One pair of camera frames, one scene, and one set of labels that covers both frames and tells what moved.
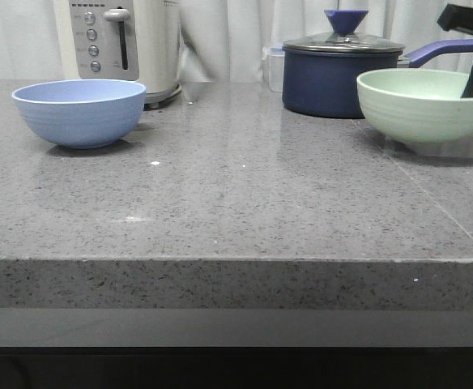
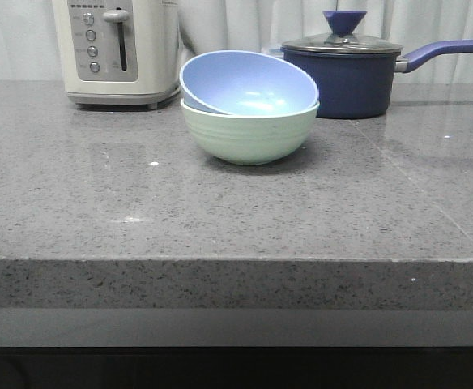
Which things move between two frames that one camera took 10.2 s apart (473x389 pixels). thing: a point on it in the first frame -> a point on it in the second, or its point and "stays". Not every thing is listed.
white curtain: (220, 40) stays
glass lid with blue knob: (344, 39) stays
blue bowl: (82, 113) -> (242, 83)
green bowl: (422, 104) -> (245, 140)
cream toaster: (134, 40) stays
